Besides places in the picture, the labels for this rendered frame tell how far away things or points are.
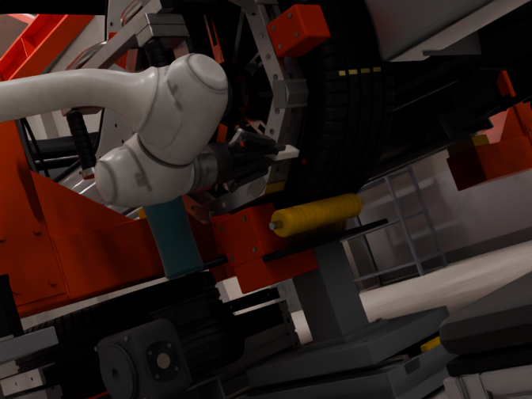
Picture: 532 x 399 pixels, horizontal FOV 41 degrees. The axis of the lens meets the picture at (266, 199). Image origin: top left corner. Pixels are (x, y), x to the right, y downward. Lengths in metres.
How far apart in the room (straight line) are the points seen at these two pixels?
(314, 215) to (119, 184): 0.53
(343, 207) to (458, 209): 5.89
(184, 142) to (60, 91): 0.19
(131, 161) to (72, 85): 0.16
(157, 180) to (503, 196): 6.16
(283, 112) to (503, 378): 1.01
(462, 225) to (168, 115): 6.54
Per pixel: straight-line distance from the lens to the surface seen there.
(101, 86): 1.07
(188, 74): 1.05
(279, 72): 1.44
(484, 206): 7.30
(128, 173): 1.14
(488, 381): 0.50
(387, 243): 8.16
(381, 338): 1.51
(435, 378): 1.54
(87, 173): 1.60
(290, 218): 1.48
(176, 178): 1.16
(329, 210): 1.57
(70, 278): 1.82
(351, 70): 1.51
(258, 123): 1.64
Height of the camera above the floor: 0.40
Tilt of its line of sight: 6 degrees up
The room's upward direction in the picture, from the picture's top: 19 degrees counter-clockwise
